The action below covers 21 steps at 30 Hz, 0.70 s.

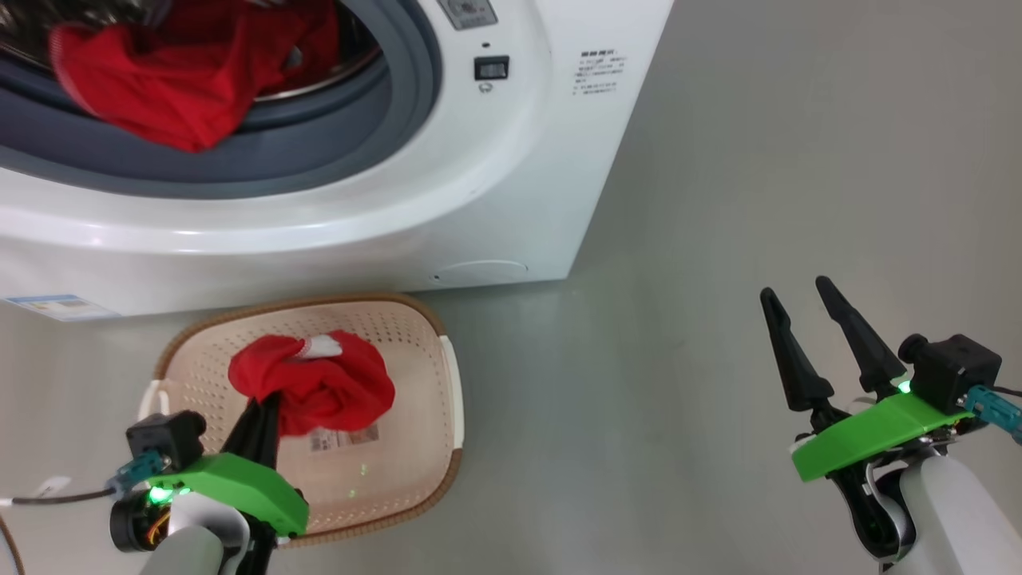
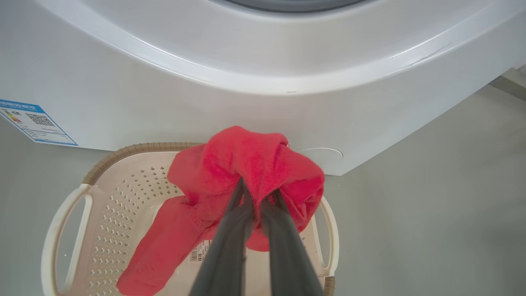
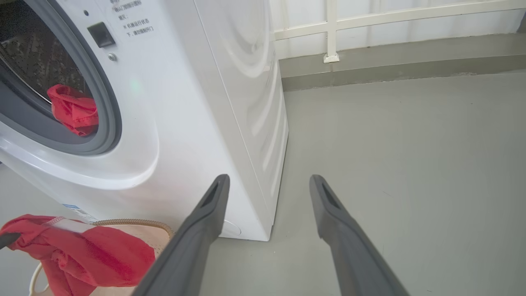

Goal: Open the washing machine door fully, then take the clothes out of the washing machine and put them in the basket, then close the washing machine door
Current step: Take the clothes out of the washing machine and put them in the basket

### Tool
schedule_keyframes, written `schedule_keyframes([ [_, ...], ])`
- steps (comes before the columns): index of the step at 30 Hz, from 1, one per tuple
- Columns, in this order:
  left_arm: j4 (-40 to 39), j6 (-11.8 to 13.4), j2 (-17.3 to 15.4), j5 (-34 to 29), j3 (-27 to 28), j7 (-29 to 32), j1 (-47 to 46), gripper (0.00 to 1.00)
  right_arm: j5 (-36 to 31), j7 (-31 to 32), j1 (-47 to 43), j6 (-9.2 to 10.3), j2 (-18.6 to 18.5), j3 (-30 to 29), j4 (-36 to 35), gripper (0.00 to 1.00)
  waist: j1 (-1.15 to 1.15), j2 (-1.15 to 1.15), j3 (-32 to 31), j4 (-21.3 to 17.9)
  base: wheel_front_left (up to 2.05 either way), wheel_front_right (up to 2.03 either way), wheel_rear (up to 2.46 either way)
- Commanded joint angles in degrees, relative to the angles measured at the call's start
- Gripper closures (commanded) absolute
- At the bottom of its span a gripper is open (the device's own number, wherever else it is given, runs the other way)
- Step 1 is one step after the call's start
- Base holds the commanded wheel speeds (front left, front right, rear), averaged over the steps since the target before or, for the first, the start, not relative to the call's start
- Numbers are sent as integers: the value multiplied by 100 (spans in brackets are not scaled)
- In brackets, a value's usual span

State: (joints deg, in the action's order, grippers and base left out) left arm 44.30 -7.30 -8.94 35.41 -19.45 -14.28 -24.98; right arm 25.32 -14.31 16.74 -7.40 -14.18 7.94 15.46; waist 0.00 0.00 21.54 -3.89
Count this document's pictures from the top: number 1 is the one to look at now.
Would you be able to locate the blue energy label sticker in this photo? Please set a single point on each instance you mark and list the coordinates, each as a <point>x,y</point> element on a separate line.
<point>60,307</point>

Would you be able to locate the round white filter cover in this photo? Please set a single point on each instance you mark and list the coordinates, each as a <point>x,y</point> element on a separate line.
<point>479,272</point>

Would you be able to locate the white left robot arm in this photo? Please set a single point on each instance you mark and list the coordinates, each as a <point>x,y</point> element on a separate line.
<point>192,551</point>

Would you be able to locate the black door latch slot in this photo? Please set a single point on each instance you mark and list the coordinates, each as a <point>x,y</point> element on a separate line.
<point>492,69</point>

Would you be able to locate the cream perforated laundry basket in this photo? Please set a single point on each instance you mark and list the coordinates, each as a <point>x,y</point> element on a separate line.
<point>415,343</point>

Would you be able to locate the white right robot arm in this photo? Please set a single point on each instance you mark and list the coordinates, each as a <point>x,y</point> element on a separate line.
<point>958,519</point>

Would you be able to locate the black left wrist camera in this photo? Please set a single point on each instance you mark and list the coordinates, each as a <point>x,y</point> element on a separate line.
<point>164,439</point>

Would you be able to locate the white front-load washing machine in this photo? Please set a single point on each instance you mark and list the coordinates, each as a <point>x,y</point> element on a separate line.
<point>519,200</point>

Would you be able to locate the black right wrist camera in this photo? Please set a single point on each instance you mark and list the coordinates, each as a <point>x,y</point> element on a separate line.
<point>954,371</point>

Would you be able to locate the red garment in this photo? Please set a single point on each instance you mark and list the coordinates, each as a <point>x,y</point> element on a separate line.
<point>176,80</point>
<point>335,391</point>

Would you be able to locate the small printed text sticker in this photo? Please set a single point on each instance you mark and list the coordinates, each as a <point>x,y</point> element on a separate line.
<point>600,73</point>

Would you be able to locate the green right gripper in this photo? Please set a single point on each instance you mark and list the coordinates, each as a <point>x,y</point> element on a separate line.
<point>870,435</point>

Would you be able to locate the grey sticker label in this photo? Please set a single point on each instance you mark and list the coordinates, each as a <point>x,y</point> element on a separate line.
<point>469,12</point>

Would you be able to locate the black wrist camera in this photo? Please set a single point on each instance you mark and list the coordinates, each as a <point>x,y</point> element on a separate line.
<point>954,371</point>
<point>164,439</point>

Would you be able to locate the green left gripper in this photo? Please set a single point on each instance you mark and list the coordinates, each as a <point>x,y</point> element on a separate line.
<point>239,487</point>

